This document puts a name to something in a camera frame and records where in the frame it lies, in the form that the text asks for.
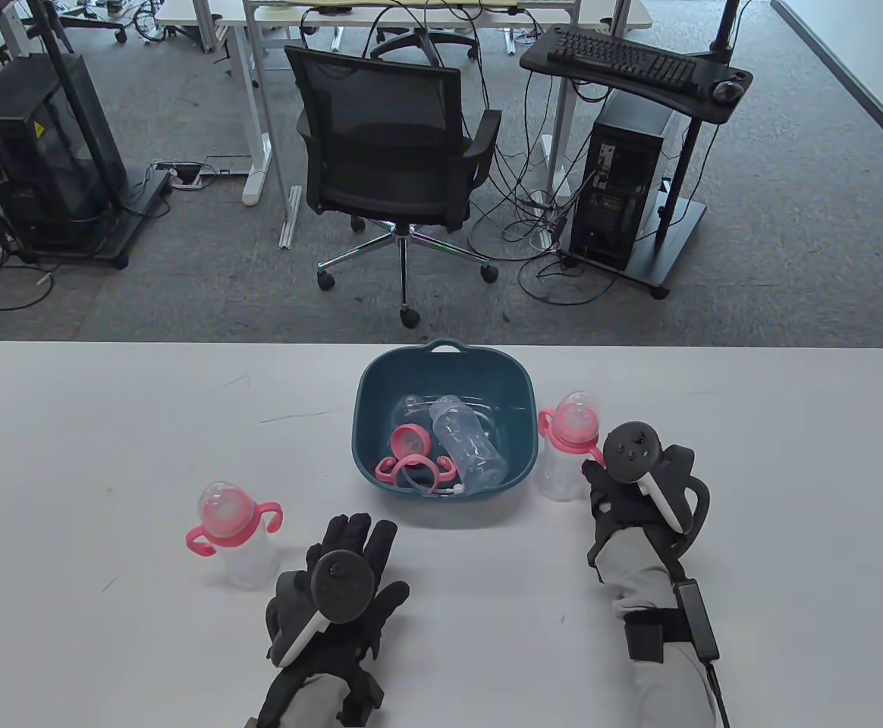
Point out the person's left hand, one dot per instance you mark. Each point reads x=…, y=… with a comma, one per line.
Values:
x=350, y=531

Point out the person's right hand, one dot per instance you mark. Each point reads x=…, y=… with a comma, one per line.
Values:
x=620, y=504

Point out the black white handheld controller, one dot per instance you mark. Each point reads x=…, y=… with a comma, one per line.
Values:
x=344, y=588
x=635, y=451

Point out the clear plastic baby bottle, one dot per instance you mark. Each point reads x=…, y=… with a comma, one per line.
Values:
x=248, y=557
x=563, y=470
x=468, y=444

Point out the pink bottle screw collar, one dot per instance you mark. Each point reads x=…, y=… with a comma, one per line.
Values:
x=411, y=441

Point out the clear dome bottle cap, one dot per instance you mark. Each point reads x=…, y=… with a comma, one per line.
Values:
x=410, y=411

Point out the black forearm battery box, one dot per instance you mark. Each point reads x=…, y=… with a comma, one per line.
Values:
x=696, y=618

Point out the teal plastic basin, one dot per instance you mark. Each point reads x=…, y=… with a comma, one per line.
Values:
x=373, y=394

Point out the black computer tower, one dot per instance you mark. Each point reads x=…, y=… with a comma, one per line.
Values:
x=616, y=189

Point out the silver aluminium profile bar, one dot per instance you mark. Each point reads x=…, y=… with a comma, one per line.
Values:
x=291, y=220

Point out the black rolling cart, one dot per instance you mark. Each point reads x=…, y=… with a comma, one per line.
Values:
x=142, y=201

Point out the black mesh office chair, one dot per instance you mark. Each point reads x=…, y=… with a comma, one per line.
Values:
x=381, y=114

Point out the black computer mouse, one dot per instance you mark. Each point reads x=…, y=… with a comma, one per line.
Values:
x=727, y=91

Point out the black keyboard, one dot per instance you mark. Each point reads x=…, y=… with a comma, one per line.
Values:
x=616, y=57

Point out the black rolling workstation stand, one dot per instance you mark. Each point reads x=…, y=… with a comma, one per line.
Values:
x=536, y=57

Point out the black swivel chair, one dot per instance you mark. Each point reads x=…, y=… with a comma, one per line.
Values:
x=411, y=42

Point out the black glass computer case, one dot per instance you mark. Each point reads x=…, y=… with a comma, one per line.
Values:
x=32, y=152

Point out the white standing desk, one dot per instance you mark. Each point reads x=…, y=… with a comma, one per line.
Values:
x=183, y=14

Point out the black chair base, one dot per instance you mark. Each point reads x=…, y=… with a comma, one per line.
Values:
x=100, y=23

